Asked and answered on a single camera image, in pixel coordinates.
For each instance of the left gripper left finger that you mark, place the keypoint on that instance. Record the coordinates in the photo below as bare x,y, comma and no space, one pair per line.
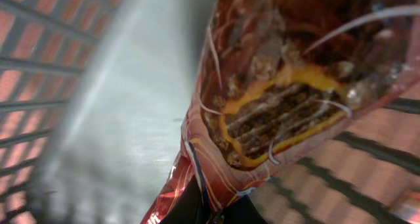
189,207

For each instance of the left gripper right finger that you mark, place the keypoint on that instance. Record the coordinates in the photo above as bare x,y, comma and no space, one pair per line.
243,211

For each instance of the red chocolate bar wrapper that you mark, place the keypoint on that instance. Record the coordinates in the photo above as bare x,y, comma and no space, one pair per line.
276,79

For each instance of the grey plastic mesh basket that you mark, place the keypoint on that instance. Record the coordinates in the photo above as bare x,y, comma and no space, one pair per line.
93,97

